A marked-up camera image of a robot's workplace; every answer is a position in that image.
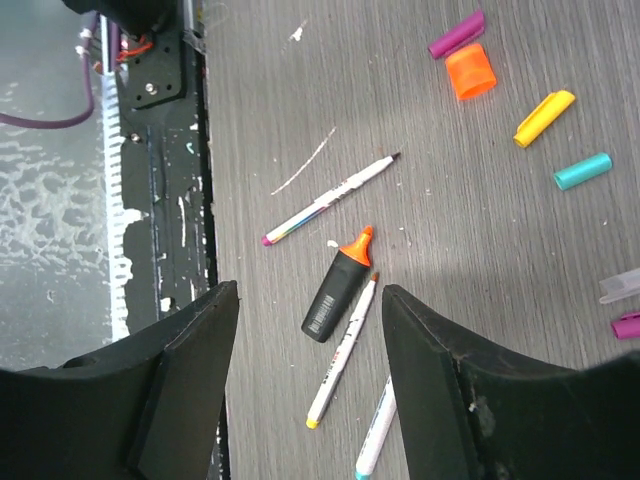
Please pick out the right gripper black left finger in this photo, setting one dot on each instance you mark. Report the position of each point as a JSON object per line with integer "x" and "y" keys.
{"x": 147, "y": 406}

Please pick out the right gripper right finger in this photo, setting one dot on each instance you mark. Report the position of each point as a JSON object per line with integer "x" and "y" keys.
{"x": 472, "y": 409}

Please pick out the white pen teal tip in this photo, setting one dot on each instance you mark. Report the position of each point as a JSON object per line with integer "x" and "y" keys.
{"x": 377, "y": 433}

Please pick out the yellow cap white marker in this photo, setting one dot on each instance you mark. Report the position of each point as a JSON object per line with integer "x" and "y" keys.
{"x": 341, "y": 356}

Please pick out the orange black highlighter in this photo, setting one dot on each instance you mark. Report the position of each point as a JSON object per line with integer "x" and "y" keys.
{"x": 344, "y": 277}

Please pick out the purple pen cap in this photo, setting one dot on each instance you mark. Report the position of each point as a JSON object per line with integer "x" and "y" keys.
{"x": 627, "y": 326}

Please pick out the grey pen cap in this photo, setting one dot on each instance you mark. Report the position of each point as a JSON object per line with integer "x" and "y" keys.
{"x": 620, "y": 286}

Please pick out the teal pen cap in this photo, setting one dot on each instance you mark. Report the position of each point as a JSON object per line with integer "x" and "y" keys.
{"x": 583, "y": 171}

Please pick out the magenta cap white pen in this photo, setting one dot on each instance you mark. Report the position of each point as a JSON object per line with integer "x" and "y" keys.
{"x": 327, "y": 199}

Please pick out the yellow pen cap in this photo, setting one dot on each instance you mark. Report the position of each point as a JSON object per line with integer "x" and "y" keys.
{"x": 543, "y": 115}

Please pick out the orange highlighter cap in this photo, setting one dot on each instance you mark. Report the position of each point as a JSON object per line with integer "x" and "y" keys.
{"x": 470, "y": 72}

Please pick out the white slotted cable duct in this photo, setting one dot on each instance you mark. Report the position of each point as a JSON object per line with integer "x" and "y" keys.
{"x": 119, "y": 265}

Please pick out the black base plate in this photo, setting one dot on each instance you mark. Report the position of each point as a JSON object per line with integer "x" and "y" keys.
{"x": 165, "y": 174}

